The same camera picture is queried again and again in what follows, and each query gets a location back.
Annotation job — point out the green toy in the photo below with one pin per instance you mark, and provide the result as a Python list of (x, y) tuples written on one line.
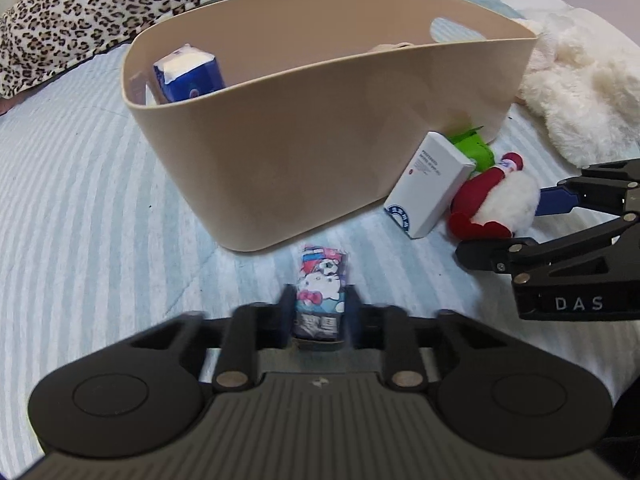
[(472, 149)]

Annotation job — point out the cartoon print tissue pack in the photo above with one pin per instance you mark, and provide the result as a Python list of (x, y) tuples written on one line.
[(321, 285)]

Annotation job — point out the blue tissue pack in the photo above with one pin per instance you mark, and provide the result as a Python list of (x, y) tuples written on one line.
[(192, 77)]

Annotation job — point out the beige plastic basket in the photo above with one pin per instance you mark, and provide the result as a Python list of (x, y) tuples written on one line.
[(320, 150)]

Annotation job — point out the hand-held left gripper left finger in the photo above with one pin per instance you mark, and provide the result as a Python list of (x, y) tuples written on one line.
[(287, 312)]

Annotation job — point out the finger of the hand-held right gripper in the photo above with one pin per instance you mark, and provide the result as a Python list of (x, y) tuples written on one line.
[(492, 255), (555, 201)]

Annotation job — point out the white cardboard box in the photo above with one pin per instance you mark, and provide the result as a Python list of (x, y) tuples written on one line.
[(429, 185)]

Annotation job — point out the red and white plush toy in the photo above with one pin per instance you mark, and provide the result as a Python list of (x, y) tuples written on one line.
[(492, 205)]

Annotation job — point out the leopard print pillow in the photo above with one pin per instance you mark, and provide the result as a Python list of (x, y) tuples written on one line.
[(100, 5)]

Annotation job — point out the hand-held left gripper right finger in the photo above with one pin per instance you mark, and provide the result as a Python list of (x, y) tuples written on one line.
[(352, 312)]

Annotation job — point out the striped light blue bedsheet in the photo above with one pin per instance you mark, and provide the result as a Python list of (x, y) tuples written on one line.
[(85, 200)]

